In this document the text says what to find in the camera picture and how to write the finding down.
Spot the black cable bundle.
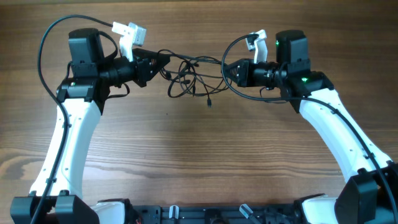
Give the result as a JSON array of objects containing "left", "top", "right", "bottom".
[{"left": 157, "top": 49, "right": 233, "bottom": 109}]

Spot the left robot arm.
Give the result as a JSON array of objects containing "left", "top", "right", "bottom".
[{"left": 10, "top": 28, "right": 170, "bottom": 223}]

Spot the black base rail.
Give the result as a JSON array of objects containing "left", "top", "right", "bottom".
[{"left": 124, "top": 203, "right": 352, "bottom": 224}]

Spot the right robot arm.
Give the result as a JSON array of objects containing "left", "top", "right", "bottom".
[{"left": 221, "top": 30, "right": 397, "bottom": 223}]

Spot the right camera cable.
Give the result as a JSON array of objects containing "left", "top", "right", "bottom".
[{"left": 220, "top": 33, "right": 398, "bottom": 224}]

